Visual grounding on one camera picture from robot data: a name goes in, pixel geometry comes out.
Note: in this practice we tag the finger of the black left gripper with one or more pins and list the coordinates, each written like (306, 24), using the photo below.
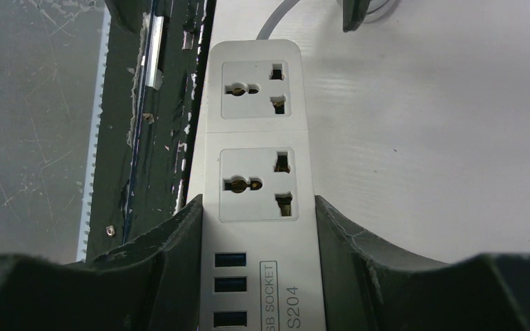
(353, 14)
(128, 14)

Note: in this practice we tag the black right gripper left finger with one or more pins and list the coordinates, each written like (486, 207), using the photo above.
(150, 283)

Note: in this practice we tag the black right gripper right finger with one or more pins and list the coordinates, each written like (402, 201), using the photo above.
(372, 284)

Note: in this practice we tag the white power strip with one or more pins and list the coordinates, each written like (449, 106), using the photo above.
(261, 265)

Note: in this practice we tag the grey near strip cable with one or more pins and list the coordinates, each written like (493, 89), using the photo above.
(377, 9)

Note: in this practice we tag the black mounting base plate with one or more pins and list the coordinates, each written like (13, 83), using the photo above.
(153, 88)

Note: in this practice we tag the white slotted cable duct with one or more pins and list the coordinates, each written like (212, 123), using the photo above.
(84, 226)

